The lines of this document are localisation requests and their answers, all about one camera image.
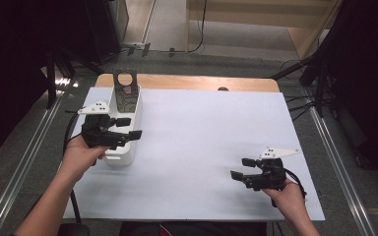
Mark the small black knob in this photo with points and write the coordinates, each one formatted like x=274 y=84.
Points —
x=223 y=88

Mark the black metal stand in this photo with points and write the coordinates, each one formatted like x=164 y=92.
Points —
x=321 y=88
x=50 y=82

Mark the metal floor rail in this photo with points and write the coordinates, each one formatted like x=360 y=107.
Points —
x=344 y=180
x=19 y=172

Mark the black cabinet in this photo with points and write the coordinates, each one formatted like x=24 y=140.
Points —
x=105 y=29

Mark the person's dark clothing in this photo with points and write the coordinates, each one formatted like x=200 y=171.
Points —
x=210 y=229

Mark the white plastic bin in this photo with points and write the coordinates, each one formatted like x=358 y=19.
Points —
x=121 y=157

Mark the light wooden shelf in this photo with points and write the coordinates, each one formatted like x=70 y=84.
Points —
x=259 y=16

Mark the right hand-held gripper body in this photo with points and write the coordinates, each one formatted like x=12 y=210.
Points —
x=269 y=177

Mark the black curtain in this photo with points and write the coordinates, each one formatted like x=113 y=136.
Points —
x=367 y=82
x=10 y=82

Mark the person's right hand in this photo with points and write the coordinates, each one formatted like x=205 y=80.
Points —
x=288 y=198

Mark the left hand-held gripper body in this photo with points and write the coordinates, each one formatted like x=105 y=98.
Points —
x=98 y=136

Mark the person's left hand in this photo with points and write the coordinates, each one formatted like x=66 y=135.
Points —
x=78 y=159

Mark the patterned phone case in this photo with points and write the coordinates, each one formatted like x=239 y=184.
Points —
x=126 y=100

